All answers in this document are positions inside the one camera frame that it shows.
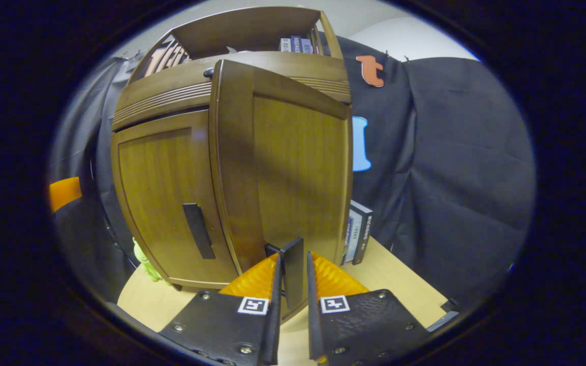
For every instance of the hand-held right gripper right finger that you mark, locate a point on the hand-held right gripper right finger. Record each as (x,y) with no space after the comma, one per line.
(313,325)

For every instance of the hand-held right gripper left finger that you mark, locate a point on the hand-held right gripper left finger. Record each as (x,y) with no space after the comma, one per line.
(274,325)

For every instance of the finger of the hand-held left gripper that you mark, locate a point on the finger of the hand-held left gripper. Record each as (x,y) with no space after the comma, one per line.
(64,193)

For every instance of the wooden cabinet door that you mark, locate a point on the wooden cabinet door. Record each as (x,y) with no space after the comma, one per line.
(160,193)
(298,168)

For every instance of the wooden double-door shoe cabinet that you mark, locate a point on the wooden double-door shoe cabinet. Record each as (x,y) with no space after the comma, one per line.
(171,96)

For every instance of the boxed book with dark spine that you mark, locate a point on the boxed book with dark spine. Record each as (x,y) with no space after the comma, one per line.
(360,234)

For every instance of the green toy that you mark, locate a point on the green toy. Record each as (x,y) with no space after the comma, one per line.
(145,262)

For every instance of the black round drawer knob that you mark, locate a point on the black round drawer knob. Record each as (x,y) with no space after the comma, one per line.
(208,72)

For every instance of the black backdrop cloth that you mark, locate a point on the black backdrop cloth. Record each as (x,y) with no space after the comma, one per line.
(450,178)

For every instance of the light blue book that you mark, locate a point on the light blue book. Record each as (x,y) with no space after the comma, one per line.
(307,46)

